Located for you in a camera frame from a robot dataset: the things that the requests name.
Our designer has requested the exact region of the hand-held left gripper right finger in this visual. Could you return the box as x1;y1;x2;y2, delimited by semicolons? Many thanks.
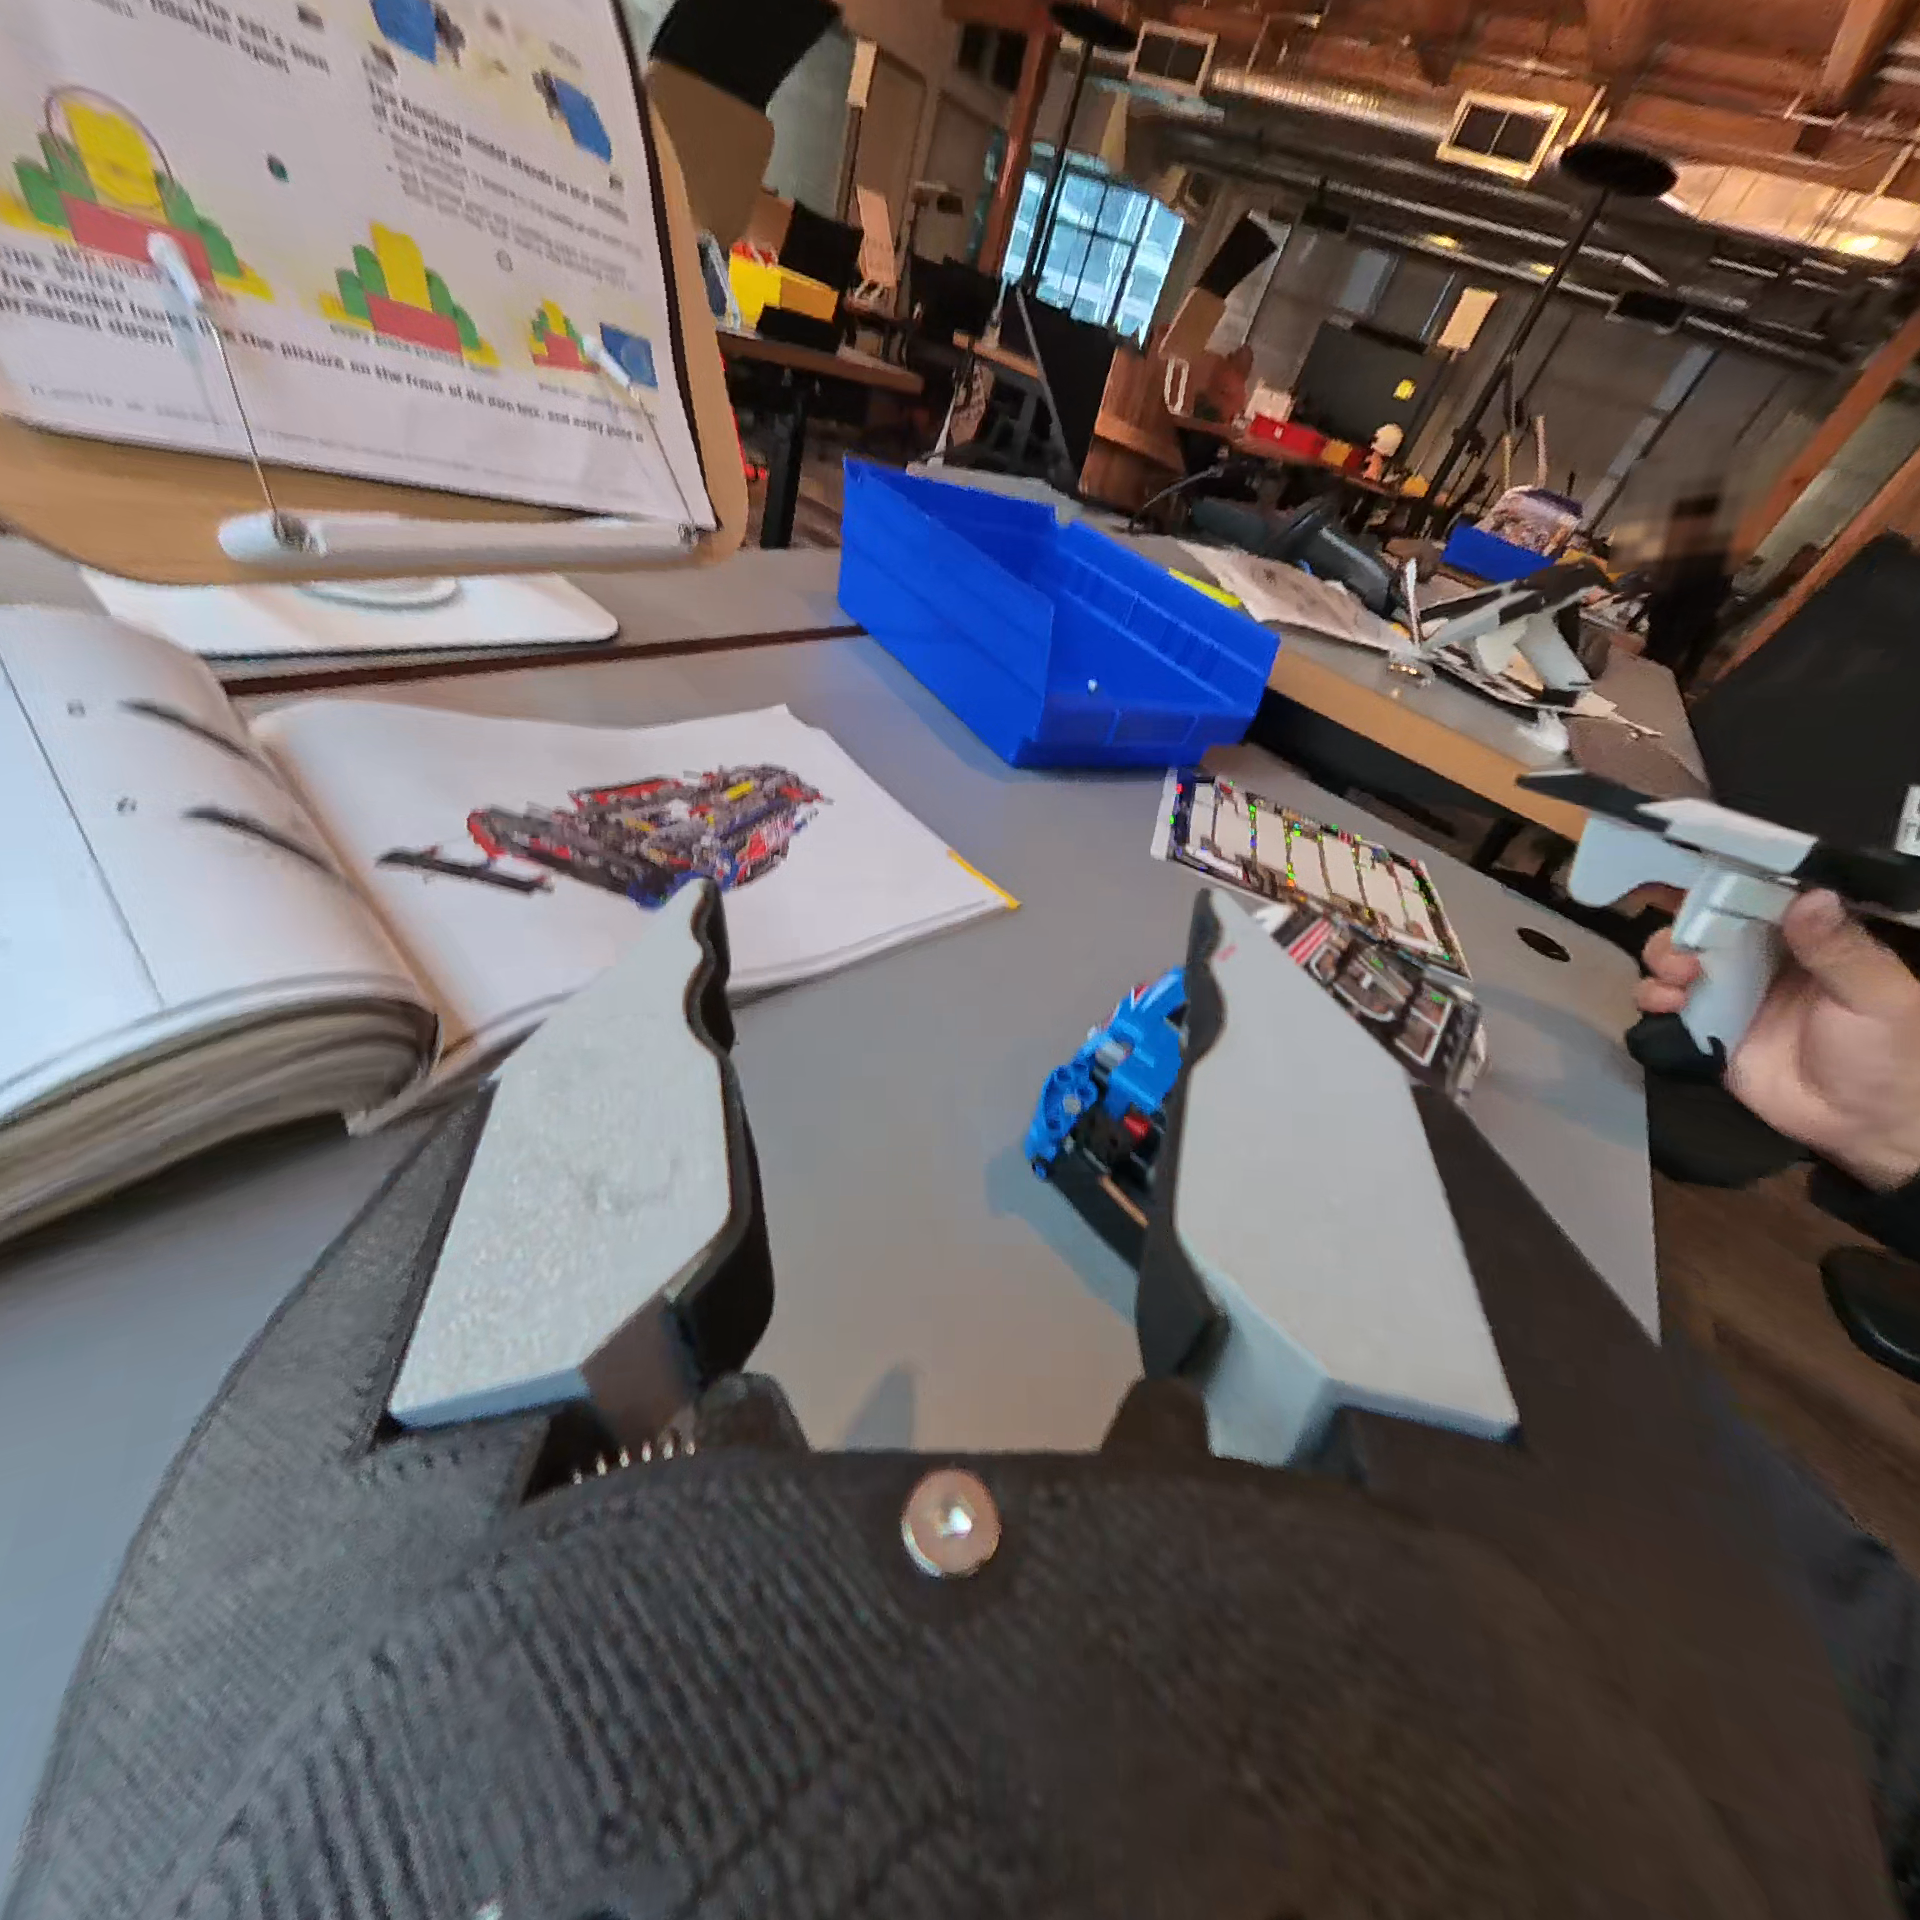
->
1133;894;1521;1467

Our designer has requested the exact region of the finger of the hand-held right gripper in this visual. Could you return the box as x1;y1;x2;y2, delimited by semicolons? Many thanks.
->
1517;771;1817;909

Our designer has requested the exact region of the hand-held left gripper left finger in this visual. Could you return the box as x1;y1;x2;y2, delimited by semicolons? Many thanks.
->
392;881;775;1436

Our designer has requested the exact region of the grey desk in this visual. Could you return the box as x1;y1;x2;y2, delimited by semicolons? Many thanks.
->
0;541;1668;1920

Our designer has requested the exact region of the person's right hand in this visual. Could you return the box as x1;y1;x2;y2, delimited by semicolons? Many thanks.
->
1636;894;1920;1186

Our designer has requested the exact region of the wooden workbench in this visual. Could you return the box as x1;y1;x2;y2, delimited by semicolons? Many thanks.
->
1110;525;1728;850

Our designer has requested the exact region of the white pistol-grip tool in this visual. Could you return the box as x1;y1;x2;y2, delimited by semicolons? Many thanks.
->
1403;563;1637;735

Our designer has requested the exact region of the holographic sticker sheet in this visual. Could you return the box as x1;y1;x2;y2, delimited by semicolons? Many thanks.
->
1156;771;1490;1097

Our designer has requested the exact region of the small blue bin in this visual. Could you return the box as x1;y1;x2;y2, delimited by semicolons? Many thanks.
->
1441;523;1561;587

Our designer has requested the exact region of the open instruction booklet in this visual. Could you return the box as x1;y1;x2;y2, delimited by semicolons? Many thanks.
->
0;603;1014;1238

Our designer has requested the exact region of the black floor lamp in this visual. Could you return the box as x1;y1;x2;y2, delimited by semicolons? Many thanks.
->
1409;136;1683;529

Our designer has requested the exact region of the blue storage bin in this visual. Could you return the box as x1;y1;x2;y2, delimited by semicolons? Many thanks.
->
839;458;1283;771

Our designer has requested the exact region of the yellow storage bin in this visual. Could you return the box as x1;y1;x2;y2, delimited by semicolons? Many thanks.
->
726;256;842;332

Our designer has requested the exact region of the printed paper sheet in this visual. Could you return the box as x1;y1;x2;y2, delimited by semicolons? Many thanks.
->
0;0;714;538

